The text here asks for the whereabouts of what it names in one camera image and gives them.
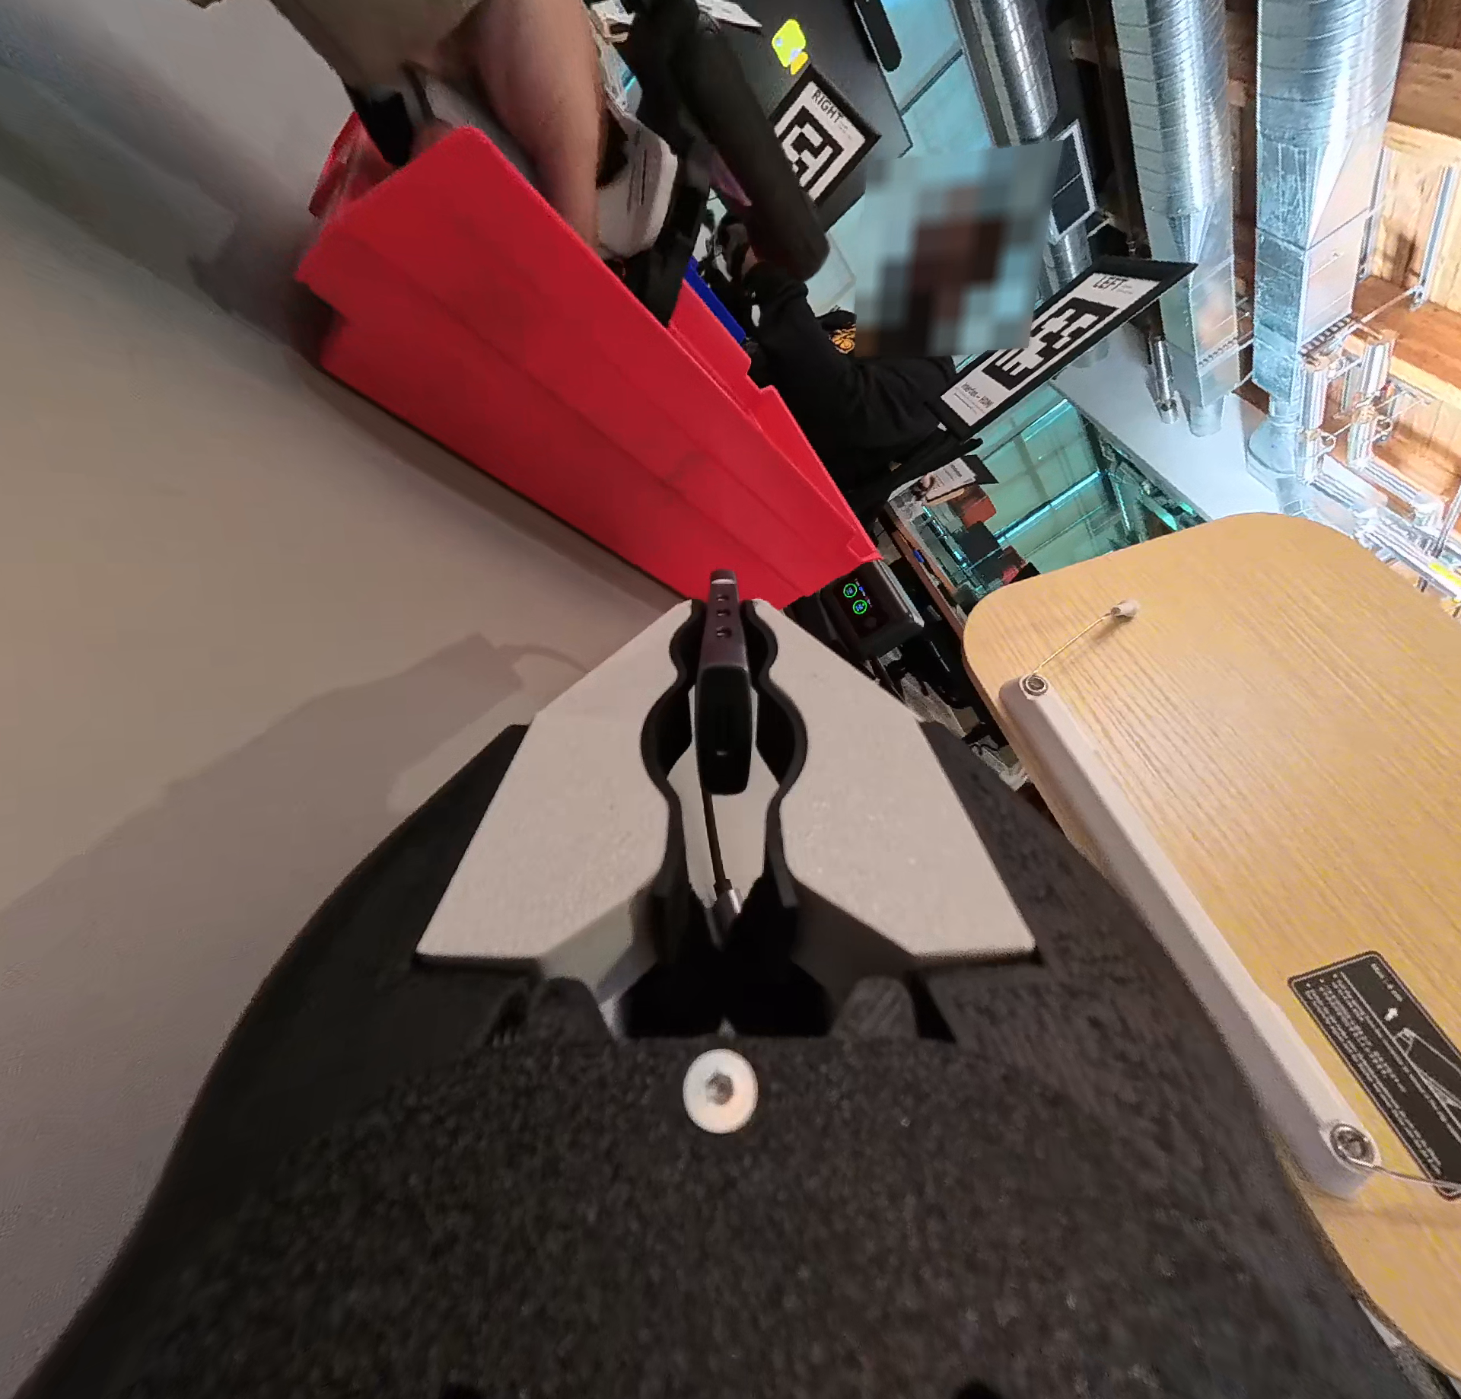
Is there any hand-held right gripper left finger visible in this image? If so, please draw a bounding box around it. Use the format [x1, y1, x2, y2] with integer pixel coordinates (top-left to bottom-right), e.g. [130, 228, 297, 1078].
[416, 602, 711, 1008]

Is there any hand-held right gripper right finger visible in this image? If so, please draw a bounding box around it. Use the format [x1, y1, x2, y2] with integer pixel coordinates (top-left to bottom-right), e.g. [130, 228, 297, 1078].
[740, 602, 1039, 996]

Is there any black USB adapter dongle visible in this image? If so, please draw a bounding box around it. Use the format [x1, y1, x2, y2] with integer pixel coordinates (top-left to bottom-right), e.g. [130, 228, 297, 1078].
[685, 569, 761, 923]

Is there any person's left hand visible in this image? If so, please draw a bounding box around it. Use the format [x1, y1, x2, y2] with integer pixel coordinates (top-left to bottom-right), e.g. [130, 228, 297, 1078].
[432, 0, 608, 238]

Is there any blue plastic bin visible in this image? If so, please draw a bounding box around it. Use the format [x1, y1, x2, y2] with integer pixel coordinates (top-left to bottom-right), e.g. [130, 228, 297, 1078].
[678, 258, 755, 352]

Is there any black charger with green lights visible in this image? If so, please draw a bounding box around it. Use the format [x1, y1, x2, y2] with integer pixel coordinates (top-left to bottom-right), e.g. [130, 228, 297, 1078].
[820, 563, 924, 659]

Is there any red plastic bin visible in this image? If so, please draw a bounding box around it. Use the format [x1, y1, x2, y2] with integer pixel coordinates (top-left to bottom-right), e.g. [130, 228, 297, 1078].
[295, 246, 823, 510]
[318, 315, 882, 608]
[308, 126, 755, 396]

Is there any wooden folding table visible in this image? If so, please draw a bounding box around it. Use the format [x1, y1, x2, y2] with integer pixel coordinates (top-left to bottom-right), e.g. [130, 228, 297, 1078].
[962, 514, 1461, 1380]

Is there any silver ventilation duct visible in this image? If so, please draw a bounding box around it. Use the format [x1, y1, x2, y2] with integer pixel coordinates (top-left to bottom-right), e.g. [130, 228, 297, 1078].
[1096, 0, 1257, 432]
[929, 0, 1065, 147]
[1244, 0, 1430, 510]

